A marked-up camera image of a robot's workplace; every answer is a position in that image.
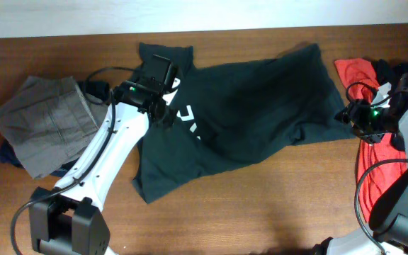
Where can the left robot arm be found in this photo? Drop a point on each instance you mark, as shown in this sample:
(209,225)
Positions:
(68,218)

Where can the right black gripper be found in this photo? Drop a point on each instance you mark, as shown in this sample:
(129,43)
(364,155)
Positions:
(353,112)

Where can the grey folded trousers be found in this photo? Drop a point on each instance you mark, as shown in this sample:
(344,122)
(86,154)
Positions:
(48,124)

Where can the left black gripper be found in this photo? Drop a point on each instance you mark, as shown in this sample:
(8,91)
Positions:
(167,120)

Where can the navy blue folded garment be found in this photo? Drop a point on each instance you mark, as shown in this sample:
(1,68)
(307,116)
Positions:
(97,90)

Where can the black garment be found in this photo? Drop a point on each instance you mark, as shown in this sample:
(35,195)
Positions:
(387,74)

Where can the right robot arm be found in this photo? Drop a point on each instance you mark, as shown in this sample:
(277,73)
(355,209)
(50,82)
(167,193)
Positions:
(387,229)

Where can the dark green Nike t-shirt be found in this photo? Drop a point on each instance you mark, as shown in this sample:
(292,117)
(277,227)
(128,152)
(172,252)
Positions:
(234,115)

